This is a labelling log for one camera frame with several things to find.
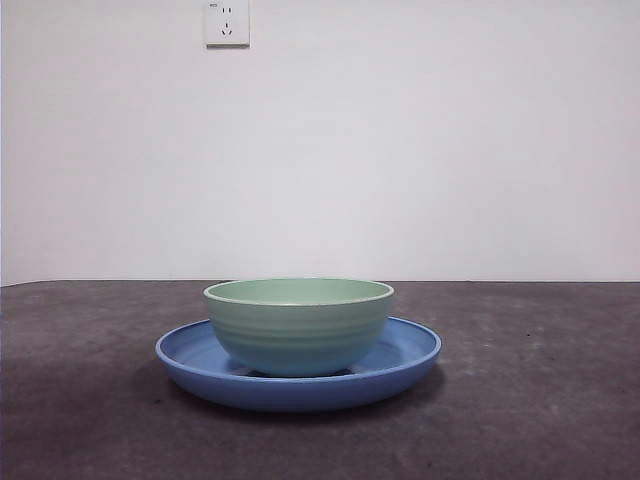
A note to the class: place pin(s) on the pale green ribbed bowl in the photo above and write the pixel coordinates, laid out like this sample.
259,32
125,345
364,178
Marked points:
300,335

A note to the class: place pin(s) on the white wall socket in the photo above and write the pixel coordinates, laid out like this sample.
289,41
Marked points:
227,30

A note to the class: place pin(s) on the blue round plate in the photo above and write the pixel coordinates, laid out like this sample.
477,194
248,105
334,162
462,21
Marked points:
300,395

